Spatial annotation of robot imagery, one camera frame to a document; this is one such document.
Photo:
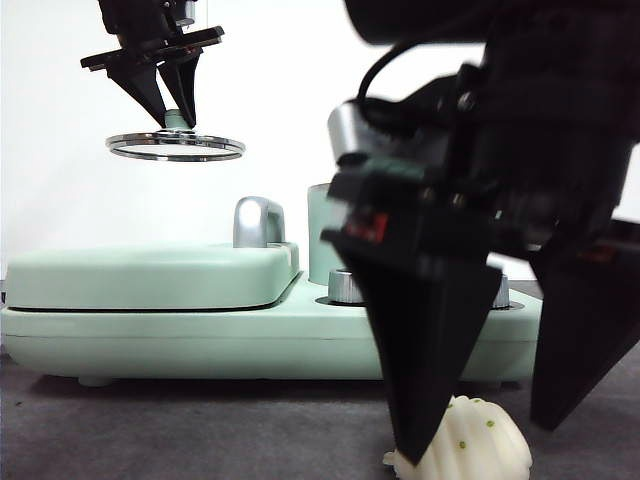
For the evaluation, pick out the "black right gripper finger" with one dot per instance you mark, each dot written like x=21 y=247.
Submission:
x=425 y=340
x=585 y=325

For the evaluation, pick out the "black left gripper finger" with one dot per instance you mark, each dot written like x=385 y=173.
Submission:
x=185 y=80
x=142 y=90

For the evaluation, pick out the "glass pot lid green knob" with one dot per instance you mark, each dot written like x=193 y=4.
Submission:
x=175 y=120

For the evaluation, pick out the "ridged white bun green dots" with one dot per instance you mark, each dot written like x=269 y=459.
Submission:
x=480 y=440

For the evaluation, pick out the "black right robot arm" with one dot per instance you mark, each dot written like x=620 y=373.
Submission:
x=425 y=20

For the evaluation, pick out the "silver control knob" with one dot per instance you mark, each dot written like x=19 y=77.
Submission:
x=501 y=295
x=345 y=287

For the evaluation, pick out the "green grill lid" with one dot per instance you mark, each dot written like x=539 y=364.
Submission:
x=150 y=277

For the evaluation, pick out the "green breakfast machine base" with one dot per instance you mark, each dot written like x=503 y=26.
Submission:
x=200 y=345

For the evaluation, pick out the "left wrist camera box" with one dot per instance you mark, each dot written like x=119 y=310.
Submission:
x=185 y=12

